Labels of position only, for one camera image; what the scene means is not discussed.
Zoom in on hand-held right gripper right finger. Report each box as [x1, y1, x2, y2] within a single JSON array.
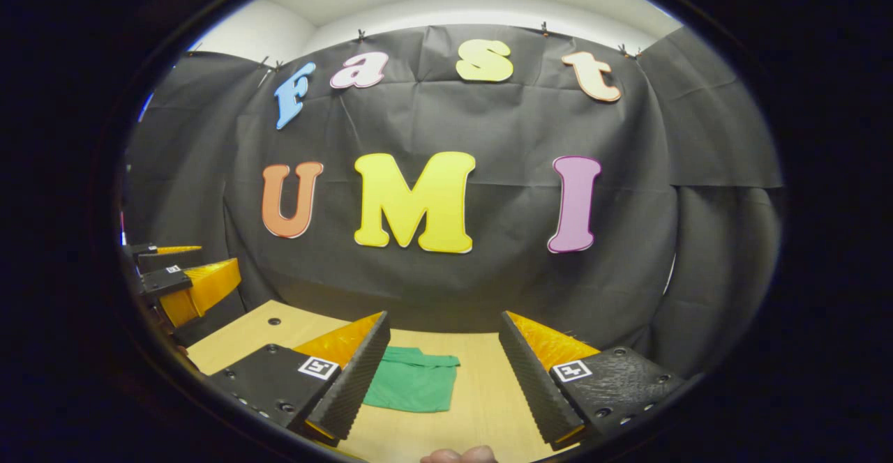
[[498, 310, 688, 450]]

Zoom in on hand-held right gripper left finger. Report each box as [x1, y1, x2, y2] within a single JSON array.
[[209, 311, 391, 448]]

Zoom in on green T-shirt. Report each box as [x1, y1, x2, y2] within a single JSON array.
[[363, 346, 461, 413]]

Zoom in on black backdrop cloth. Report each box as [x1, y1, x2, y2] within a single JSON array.
[[122, 24, 786, 380]]

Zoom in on row of black cloth clips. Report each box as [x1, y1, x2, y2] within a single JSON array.
[[188, 22, 643, 73]]

